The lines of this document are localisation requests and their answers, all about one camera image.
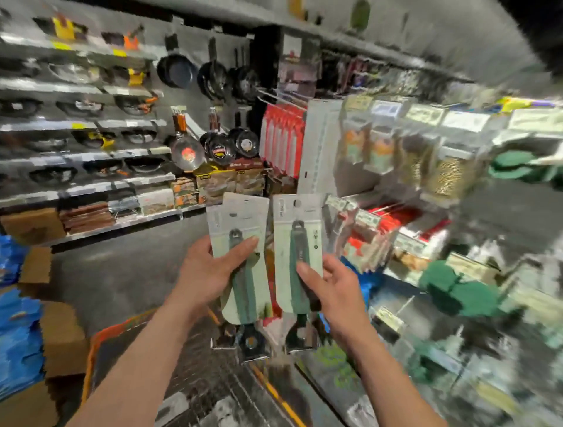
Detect person's left hand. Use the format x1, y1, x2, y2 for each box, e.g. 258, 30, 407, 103
169, 235, 262, 313

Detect person's right hand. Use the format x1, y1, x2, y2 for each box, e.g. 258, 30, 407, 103
294, 253, 376, 350

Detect black headed green peeler packet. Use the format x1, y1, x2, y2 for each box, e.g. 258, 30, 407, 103
206, 204, 244, 352
272, 192, 327, 357
220, 192, 273, 364

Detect orange wire shopping cart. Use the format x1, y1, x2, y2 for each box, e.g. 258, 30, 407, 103
80, 306, 311, 427

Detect kitchen tools display rack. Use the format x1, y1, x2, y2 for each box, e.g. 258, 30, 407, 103
294, 83, 563, 427

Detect person's right forearm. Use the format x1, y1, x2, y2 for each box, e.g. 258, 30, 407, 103
343, 328, 452, 427

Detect person's left forearm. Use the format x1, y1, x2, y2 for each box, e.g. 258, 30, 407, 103
88, 299, 219, 427

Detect background cookware shelf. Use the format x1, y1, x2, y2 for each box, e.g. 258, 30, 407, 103
0, 7, 270, 249

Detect black frying pan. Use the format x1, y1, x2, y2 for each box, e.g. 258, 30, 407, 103
164, 106, 207, 174
229, 107, 262, 160
201, 107, 238, 169

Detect large open cardboard box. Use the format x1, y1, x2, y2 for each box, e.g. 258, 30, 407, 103
0, 299, 90, 427

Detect red hanging packets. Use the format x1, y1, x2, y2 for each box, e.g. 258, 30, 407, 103
259, 101, 308, 182

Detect rows of hanging utensil packets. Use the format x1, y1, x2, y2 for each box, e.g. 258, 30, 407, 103
330, 92, 563, 415

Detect small open cardboard box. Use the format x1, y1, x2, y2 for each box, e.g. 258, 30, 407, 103
18, 245, 55, 288

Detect brown carton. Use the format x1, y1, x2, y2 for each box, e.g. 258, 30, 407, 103
0, 206, 68, 246

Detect blue boxes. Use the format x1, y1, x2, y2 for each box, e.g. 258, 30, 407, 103
0, 233, 47, 403

